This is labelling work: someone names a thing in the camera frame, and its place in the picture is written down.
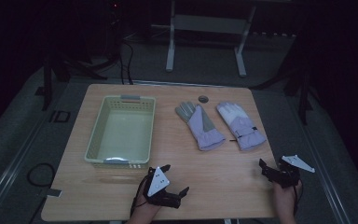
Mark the person's left hand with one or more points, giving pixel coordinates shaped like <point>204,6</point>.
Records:
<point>141,211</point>

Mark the white metal stand frame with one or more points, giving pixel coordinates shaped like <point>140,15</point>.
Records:
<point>209,24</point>

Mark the pale green plastic basket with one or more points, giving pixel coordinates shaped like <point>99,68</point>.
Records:
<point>122,133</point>

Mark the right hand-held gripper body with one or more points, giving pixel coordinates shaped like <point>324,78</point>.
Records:
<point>287,175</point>

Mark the lilac glove with grey palm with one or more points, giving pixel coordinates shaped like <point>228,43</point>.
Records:
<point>200,127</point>

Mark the black tripod stand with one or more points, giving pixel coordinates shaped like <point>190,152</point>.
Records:
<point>304,93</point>
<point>47,81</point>

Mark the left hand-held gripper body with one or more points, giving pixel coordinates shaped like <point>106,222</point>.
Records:
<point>158,183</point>

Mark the grey tape piece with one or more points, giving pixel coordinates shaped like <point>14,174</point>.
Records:
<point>54,193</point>

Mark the person's right hand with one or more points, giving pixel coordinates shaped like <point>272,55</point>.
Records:
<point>285,202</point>

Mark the lilac glove with white fingers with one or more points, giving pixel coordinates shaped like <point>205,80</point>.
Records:
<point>242,127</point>

